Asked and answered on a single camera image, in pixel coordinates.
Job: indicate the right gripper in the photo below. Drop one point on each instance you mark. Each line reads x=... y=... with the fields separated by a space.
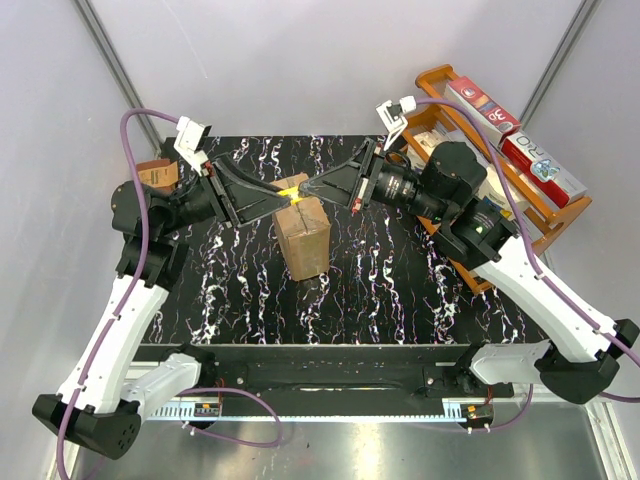
x=337 y=185

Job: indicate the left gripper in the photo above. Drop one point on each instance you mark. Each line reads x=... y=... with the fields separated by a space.
x=241 y=206

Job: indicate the yellow utility knife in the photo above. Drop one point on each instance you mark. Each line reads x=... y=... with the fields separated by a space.
x=292 y=194

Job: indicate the brown cardboard express box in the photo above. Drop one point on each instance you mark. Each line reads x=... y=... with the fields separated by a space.
x=303 y=233

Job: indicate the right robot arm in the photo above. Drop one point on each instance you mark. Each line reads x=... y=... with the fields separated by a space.
x=578 y=361

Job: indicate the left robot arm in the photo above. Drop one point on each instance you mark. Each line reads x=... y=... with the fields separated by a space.
x=95 y=408

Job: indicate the red white toothpaste box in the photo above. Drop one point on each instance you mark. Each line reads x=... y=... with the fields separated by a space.
x=496 y=121

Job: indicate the red silver toothpaste box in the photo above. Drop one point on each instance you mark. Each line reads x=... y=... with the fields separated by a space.
x=542 y=170

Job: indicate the red cleaning pad pack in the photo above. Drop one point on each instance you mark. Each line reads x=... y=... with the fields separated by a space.
x=161 y=174

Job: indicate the orange wooden shelf rack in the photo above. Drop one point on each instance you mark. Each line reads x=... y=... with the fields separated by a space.
x=433 y=123

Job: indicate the right toilet paper roll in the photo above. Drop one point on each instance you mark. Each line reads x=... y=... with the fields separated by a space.
x=492 y=192

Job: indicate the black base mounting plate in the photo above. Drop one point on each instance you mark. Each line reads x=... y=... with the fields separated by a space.
x=336 y=383

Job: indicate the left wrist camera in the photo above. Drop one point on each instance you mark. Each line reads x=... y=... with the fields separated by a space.
x=189 y=142

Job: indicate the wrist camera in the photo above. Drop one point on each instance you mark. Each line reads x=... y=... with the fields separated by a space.
x=393 y=116
x=189 y=142

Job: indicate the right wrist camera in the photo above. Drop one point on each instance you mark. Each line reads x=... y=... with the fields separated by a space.
x=393 y=116

